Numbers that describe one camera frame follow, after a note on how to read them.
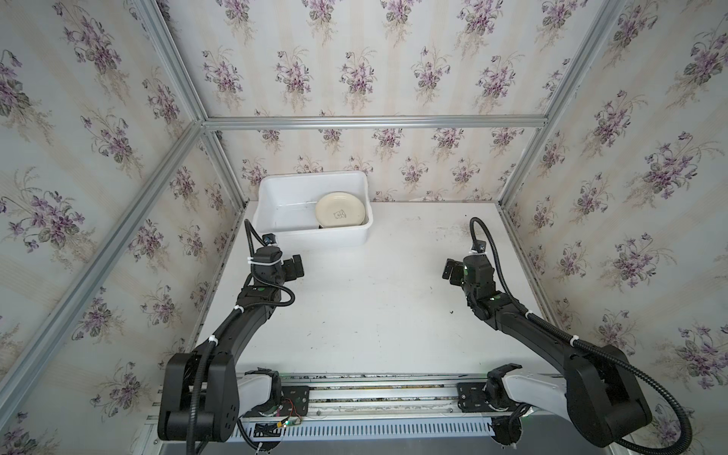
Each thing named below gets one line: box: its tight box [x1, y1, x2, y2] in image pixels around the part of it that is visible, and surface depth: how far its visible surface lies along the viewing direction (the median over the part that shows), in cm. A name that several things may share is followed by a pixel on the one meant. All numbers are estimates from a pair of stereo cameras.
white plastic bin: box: [252, 169, 374, 249], surface depth 114 cm
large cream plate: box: [314, 191, 366, 229], surface depth 110 cm
